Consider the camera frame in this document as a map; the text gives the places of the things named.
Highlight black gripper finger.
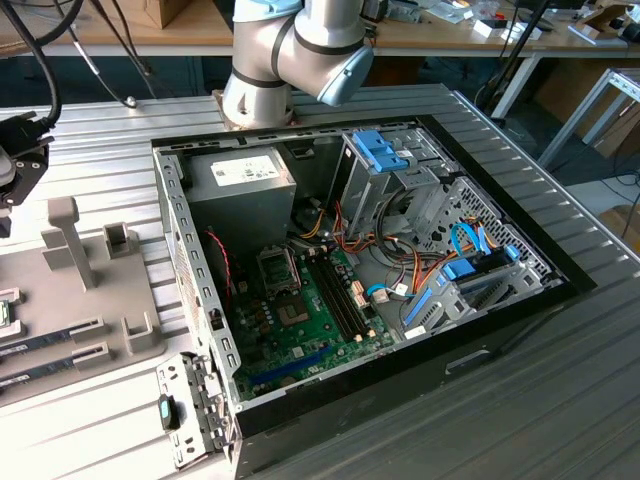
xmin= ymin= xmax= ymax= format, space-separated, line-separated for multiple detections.
xmin=4 ymin=144 xmax=51 ymax=207

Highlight CPU socket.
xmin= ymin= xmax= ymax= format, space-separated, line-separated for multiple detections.
xmin=273 ymin=295 xmax=312 ymax=329

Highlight grey parts rack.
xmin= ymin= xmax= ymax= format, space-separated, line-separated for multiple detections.
xmin=0 ymin=196 xmax=169 ymax=401

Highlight dark RAM stick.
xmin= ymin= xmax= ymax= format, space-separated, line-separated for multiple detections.
xmin=0 ymin=327 xmax=76 ymax=357
xmin=0 ymin=355 xmax=79 ymax=391

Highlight brown cardboard box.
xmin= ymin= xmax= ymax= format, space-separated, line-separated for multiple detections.
xmin=82 ymin=0 xmax=194 ymax=30
xmin=597 ymin=203 xmax=640 ymax=251
xmin=594 ymin=99 xmax=640 ymax=159

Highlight grey power supply unit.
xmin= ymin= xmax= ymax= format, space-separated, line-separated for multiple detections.
xmin=183 ymin=144 xmax=299 ymax=251

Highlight wooden desk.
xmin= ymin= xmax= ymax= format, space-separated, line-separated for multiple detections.
xmin=372 ymin=0 xmax=640 ymax=121
xmin=0 ymin=0 xmax=236 ymax=57

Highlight black blue case latch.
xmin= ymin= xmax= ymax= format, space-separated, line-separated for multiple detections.
xmin=158 ymin=394 xmax=180 ymax=430

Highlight metal socket cover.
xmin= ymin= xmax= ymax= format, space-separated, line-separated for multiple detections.
xmin=255 ymin=243 xmax=304 ymax=301

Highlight green motherboard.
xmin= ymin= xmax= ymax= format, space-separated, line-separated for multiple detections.
xmin=227 ymin=243 xmax=397 ymax=402

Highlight blue expansion slot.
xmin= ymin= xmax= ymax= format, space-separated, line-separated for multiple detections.
xmin=248 ymin=344 xmax=334 ymax=386

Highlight black RAM slot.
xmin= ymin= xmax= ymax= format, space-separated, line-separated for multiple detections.
xmin=305 ymin=249 xmax=365 ymax=344
xmin=318 ymin=244 xmax=379 ymax=339

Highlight silver metal drive cage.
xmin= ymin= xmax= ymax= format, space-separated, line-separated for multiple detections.
xmin=327 ymin=127 xmax=461 ymax=249

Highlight black open PC case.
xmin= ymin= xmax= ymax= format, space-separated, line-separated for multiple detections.
xmin=149 ymin=113 xmax=599 ymax=480

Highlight grey metal box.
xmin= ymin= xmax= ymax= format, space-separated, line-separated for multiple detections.
xmin=387 ymin=0 xmax=424 ymax=22

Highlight grey metal disk bay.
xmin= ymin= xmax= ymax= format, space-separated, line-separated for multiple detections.
xmin=399 ymin=257 xmax=566 ymax=337

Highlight hard disk in blue carrier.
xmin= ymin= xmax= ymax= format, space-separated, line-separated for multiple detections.
xmin=440 ymin=243 xmax=521 ymax=284

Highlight black tripod stand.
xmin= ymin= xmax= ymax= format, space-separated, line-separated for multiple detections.
xmin=473 ymin=0 xmax=546 ymax=121

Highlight flat white box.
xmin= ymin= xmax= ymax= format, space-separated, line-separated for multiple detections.
xmin=499 ymin=24 xmax=544 ymax=42

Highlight open cardboard box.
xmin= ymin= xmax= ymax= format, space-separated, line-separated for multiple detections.
xmin=582 ymin=2 xmax=634 ymax=31

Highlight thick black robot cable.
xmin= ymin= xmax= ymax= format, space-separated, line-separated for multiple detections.
xmin=0 ymin=0 xmax=86 ymax=149

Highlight grey cable white plug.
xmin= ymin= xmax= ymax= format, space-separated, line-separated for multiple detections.
xmin=69 ymin=19 xmax=139 ymax=107

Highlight red black twisted wire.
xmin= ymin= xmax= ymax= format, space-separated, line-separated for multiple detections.
xmin=203 ymin=227 xmax=239 ymax=299

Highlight yellow black power wires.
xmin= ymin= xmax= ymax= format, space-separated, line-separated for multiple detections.
xmin=292 ymin=197 xmax=331 ymax=246

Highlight blue plastic drive bracket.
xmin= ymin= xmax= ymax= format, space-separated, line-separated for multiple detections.
xmin=352 ymin=128 xmax=416 ymax=172

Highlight blue wire beige plug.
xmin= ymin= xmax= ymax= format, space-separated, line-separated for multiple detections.
xmin=366 ymin=282 xmax=409 ymax=305

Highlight orange red wire bundle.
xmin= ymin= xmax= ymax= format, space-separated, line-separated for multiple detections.
xmin=332 ymin=199 xmax=451 ymax=301

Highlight blue plastic rail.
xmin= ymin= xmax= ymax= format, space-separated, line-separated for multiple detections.
xmin=402 ymin=288 xmax=435 ymax=326

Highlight light blue data wire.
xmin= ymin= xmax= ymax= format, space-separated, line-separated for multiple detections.
xmin=449 ymin=219 xmax=497 ymax=261

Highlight aluminium profile frame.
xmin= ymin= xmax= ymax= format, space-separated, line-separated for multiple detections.
xmin=537 ymin=67 xmax=640 ymax=171

